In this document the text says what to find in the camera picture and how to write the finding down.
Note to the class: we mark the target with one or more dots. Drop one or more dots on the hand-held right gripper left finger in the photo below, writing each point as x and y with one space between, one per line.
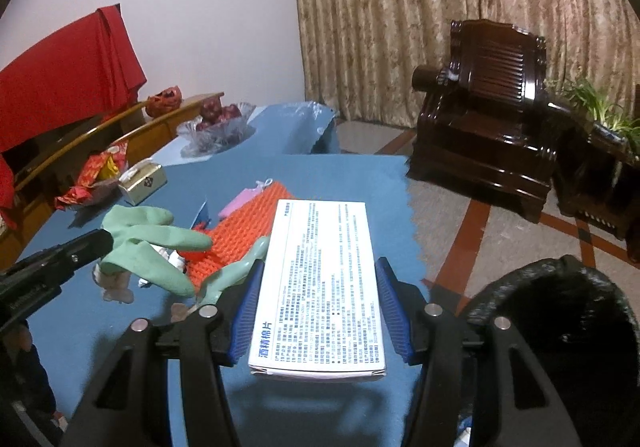
245 312

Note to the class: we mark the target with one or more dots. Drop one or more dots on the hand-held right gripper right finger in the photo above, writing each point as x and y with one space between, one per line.
395 307

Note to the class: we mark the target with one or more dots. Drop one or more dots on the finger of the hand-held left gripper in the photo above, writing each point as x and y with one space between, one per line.
75 254

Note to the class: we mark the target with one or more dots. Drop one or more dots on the white printed cardboard box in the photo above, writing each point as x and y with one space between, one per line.
315 287

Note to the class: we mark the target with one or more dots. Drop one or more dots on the green rubber glove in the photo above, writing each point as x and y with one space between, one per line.
150 257

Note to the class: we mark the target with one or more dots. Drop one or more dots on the bin with black bag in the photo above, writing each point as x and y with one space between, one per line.
550 352

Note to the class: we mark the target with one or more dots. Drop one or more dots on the crumpled tissue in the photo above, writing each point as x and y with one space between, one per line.
112 284
182 312

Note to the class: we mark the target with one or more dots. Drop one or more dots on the red gold snack wrapper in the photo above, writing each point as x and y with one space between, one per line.
92 174

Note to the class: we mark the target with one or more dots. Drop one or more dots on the gold tissue box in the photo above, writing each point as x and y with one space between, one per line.
145 184

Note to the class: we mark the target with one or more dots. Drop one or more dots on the pink fabric pouch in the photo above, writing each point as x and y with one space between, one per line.
235 204

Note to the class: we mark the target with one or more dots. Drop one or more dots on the blue paper card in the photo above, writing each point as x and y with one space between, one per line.
201 213

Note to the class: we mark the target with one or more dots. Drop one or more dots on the wooden bench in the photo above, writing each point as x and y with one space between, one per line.
145 132

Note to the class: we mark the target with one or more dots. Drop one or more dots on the large blue tablecloth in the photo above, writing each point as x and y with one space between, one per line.
340 177

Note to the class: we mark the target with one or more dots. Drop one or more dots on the glass fruit bowl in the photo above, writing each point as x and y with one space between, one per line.
215 137

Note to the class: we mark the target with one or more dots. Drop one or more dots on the red cloth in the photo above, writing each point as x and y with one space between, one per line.
65 77

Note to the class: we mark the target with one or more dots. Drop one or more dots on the red apple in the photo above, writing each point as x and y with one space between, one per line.
204 124
231 112
210 109

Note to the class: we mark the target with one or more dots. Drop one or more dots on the small blue tablecloth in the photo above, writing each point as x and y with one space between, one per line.
290 132

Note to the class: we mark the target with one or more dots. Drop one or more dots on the dark wooden armchair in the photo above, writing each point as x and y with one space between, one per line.
490 127

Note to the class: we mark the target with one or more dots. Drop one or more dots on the dark wooden side table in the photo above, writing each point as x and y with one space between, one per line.
590 177

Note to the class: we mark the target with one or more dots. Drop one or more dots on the green potted plant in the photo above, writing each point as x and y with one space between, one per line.
595 102

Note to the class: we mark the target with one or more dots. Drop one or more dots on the beige patterned curtain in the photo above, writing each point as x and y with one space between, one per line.
425 2

